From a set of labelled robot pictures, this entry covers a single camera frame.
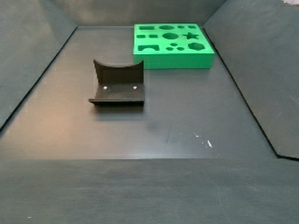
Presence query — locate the black curved holder stand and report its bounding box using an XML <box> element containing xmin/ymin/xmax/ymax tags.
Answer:
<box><xmin>88</xmin><ymin>60</ymin><xmax>146</xmax><ymax>105</ymax></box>

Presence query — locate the green shape sorter block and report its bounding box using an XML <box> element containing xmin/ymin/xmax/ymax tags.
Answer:
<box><xmin>134</xmin><ymin>24</ymin><xmax>215</xmax><ymax>69</ymax></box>

